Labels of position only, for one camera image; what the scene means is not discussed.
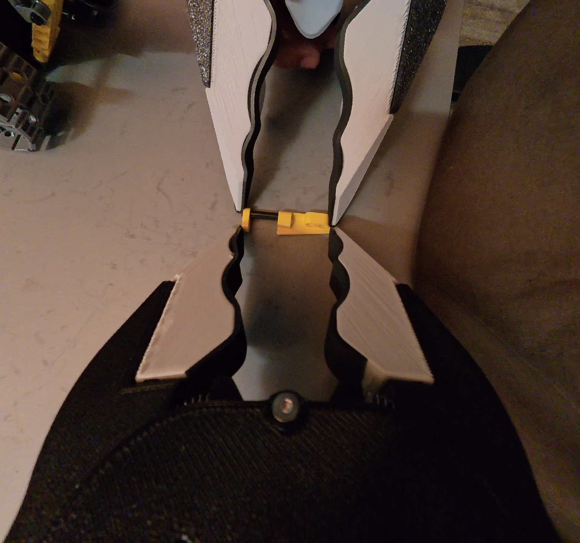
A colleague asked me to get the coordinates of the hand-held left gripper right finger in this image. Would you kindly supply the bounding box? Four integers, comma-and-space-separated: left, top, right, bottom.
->
326, 228, 434, 392

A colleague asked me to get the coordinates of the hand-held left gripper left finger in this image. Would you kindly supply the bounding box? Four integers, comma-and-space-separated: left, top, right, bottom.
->
135, 226, 247, 383

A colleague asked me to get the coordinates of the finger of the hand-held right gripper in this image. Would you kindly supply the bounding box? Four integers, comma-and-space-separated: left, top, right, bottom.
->
205, 0, 278, 213
328, 0, 413, 228

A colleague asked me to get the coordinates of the yellow plastic toy piece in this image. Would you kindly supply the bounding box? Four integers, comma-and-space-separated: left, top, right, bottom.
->
276, 210, 330, 237

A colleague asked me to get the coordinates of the person's brown shirt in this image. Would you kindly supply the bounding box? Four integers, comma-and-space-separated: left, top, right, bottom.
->
414, 0, 580, 539

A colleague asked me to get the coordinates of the yellow black tracked toy vehicle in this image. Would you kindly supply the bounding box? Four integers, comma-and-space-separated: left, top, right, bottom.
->
0, 0, 128, 152

